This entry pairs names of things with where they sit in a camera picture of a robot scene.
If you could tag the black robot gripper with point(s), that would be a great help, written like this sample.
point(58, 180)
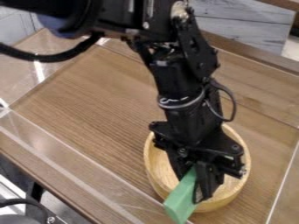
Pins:
point(192, 138)

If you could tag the green rectangular block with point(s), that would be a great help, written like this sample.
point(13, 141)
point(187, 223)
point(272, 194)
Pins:
point(177, 204)

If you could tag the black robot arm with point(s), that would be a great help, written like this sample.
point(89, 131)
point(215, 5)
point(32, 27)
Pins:
point(160, 30)

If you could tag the light wooden oval bowl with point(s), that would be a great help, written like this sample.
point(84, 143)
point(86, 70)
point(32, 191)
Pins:
point(164, 181)

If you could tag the black table leg bracket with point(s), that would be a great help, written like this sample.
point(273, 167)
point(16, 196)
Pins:
point(33, 193)

